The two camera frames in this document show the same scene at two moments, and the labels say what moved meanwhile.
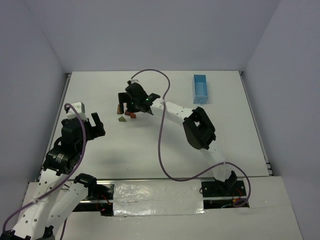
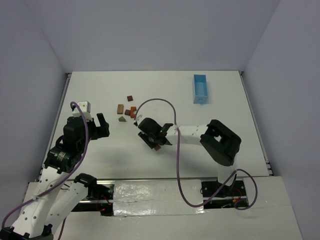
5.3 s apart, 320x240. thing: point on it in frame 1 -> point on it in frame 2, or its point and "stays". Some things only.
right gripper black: x=127 y=101 -> x=149 y=139
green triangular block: x=122 y=119 stays
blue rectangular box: x=201 y=94 stays
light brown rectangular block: x=118 y=109 stays
